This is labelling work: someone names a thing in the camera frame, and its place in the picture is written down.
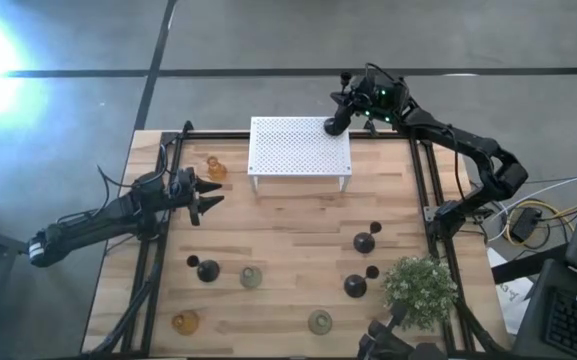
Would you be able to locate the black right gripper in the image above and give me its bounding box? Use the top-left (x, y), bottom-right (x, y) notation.
top-left (331, 69), bottom-right (412, 124)

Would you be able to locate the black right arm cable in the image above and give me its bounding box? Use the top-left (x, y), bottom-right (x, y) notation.
top-left (445, 124), bottom-right (469, 206)

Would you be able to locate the amber ribbed glass candle holder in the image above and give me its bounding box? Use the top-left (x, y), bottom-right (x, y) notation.
top-left (171, 309), bottom-right (201, 337)
top-left (205, 155), bottom-right (229, 183)

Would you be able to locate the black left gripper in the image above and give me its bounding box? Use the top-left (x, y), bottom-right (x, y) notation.
top-left (167, 166), bottom-right (226, 227)

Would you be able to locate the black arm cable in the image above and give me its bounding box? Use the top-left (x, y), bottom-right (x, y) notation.
top-left (445, 124), bottom-right (469, 206)
top-left (95, 142), bottom-right (172, 194)

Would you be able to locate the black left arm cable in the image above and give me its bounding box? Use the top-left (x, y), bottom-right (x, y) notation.
top-left (95, 142), bottom-right (172, 194)

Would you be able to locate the black keyboard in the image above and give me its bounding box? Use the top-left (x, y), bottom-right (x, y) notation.
top-left (542, 287), bottom-right (577, 360)

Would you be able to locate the black power adapter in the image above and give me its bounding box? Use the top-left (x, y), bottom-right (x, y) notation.
top-left (510, 207), bottom-right (544, 244)

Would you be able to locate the black aluminium frame rail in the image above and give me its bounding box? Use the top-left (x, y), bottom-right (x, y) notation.
top-left (160, 129), bottom-right (422, 143)
top-left (407, 134), bottom-right (472, 354)
top-left (120, 119), bottom-right (194, 357)

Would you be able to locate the green artificial plant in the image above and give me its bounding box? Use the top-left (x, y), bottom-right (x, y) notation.
top-left (381, 255), bottom-right (460, 332)

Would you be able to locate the black frame brace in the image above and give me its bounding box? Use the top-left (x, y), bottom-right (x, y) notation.
top-left (453, 297), bottom-right (512, 357)
top-left (87, 259), bottom-right (165, 359)

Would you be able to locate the short black candlestick holder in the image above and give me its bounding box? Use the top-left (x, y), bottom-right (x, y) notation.
top-left (186, 254), bottom-right (222, 284)
top-left (352, 221), bottom-right (383, 255)

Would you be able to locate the clear ribbed glass candle holder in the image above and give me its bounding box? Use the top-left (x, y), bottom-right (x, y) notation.
top-left (239, 265), bottom-right (264, 290)
top-left (307, 309), bottom-right (334, 336)

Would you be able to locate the white paper sheet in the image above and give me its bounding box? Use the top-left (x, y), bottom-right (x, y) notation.
top-left (485, 246), bottom-right (537, 337)

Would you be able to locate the white cable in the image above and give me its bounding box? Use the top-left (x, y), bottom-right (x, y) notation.
top-left (487, 172), bottom-right (577, 241)

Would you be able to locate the yellow cable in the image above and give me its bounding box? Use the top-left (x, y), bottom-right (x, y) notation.
top-left (502, 198), bottom-right (577, 247)

